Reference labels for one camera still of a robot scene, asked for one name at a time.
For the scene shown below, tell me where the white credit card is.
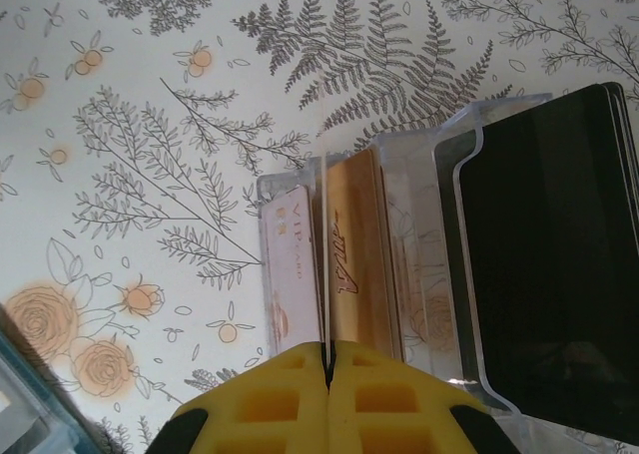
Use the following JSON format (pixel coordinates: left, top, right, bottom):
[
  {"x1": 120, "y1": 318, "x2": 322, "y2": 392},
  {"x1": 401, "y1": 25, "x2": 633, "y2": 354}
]
[{"x1": 318, "y1": 67, "x2": 334, "y2": 390}]

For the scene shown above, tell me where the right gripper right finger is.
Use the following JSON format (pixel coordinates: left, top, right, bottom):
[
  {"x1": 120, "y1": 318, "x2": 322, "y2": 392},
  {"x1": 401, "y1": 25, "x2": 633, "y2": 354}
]
[{"x1": 326, "y1": 338, "x2": 503, "y2": 454}]

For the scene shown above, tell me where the teal leather card holder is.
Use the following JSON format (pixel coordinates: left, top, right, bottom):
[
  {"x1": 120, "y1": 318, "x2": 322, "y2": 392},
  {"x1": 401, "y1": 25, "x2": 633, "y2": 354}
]
[{"x1": 0, "y1": 301, "x2": 119, "y2": 454}]

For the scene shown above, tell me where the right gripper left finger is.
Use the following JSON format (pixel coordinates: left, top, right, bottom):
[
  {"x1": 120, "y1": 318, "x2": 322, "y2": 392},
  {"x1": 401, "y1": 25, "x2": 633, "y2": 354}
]
[{"x1": 169, "y1": 341, "x2": 331, "y2": 454}]

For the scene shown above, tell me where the black card stack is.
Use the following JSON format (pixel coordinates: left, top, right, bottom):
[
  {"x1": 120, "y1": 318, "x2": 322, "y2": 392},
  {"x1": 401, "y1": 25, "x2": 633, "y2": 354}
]
[{"x1": 433, "y1": 82, "x2": 639, "y2": 445}]

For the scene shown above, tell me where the gold card stack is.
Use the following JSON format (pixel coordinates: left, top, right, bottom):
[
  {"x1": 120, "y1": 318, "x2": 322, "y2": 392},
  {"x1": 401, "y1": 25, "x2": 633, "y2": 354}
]
[{"x1": 312, "y1": 147, "x2": 408, "y2": 364}]

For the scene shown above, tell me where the floral table cover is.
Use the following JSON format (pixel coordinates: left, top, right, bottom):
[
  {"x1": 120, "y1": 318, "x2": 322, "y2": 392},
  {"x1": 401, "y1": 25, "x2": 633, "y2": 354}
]
[{"x1": 0, "y1": 0, "x2": 639, "y2": 454}]

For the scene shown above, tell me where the clear acrylic card organizer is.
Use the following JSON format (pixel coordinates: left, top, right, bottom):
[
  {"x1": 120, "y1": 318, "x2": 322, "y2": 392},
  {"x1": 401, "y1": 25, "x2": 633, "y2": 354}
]
[{"x1": 254, "y1": 92, "x2": 639, "y2": 454}]

